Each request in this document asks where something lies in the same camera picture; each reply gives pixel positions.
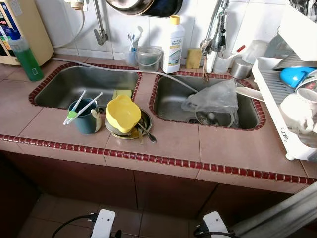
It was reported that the steel spoon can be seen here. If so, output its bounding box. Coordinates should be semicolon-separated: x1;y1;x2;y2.
138;121;158;144

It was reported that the steel fork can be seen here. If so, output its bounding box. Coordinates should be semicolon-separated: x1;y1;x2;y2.
130;121;145;145

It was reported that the yellow plastic bowl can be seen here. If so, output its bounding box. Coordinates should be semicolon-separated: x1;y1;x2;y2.
106;94;142;133

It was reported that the stainless steel plate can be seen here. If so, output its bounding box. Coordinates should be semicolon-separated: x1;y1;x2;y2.
105;110;153;141

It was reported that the teal mug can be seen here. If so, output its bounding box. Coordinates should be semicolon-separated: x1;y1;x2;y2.
68;98;103;135

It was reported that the chrome kitchen faucet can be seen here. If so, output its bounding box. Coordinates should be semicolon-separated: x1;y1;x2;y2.
200;0;230;56

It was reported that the white ceramic teapot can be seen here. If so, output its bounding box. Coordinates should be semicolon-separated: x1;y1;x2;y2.
279;88;317;135

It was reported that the white plate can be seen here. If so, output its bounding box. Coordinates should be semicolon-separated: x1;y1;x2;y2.
296;69;317;94

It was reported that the blue bowl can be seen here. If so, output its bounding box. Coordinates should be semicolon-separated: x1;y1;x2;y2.
279;66;316;90

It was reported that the white dish rack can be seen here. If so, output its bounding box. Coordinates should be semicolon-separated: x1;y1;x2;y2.
251;56;317;162

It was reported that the steel dish in rack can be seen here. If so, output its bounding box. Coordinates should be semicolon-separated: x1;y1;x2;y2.
272;54;313;71

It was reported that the white ladle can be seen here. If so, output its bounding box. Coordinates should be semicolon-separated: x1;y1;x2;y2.
235;86;266;103

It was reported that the small steel cup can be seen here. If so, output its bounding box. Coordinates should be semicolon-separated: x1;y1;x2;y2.
230;58;254;79

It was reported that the white cutlery holder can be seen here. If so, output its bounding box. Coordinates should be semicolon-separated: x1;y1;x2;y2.
276;4;317;62

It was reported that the clear plastic container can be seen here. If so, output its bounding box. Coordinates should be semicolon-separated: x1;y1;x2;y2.
243;40;271;65

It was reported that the grey white bar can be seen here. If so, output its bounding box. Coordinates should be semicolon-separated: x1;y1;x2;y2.
232;182;317;238

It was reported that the clear plastic bag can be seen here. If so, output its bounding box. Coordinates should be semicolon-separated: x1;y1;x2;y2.
181;78;240;127

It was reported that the white plastic jug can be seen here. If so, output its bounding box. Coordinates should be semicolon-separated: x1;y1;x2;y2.
212;46;247;75

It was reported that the mustard yellow sponge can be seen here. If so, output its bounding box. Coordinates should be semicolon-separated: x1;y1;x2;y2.
186;48;203;70

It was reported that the stainless steel sink basin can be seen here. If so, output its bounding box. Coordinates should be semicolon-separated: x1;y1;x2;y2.
29;63;143;110
149;72;266;131

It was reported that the white detergent bottle yellow cap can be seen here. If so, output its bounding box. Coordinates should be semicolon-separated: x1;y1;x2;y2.
162;15;186;74

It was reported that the clear small bucket with scourer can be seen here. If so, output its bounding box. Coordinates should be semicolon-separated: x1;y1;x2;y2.
136;46;163;72

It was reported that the hanging dark pan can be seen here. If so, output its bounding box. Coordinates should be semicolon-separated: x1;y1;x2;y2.
140;0;184;18

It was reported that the clear plastic toothbrush cup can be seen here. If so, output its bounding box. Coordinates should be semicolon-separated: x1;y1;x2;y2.
125;47;139;67

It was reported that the white toothbrush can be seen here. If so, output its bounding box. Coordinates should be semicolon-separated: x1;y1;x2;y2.
133;26;145;51

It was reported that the yellow green dish sponge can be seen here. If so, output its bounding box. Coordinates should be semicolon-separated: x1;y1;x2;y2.
112;89;133;100

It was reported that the hanging steel wok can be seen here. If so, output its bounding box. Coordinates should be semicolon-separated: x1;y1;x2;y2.
105;0;157;16

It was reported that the green dish soap bottle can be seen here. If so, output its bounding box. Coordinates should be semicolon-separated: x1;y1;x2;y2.
7;27;45;82

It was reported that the beige water filter appliance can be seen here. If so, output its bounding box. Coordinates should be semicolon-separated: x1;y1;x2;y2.
0;0;54;66

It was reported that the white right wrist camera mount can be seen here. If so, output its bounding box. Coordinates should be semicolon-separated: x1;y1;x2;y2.
203;212;231;238

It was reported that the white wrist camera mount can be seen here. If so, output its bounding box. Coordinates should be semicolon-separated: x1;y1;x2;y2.
91;209;116;238
203;212;231;238

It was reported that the white water hose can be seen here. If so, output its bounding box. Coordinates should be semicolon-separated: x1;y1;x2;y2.
52;57;200;94

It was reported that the metal wall tap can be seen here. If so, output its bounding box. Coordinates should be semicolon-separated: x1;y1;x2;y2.
93;0;110;46

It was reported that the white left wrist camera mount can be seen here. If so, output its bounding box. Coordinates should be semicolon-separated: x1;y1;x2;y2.
91;209;116;238

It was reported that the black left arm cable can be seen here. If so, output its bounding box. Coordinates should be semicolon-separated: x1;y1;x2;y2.
52;213;98;238

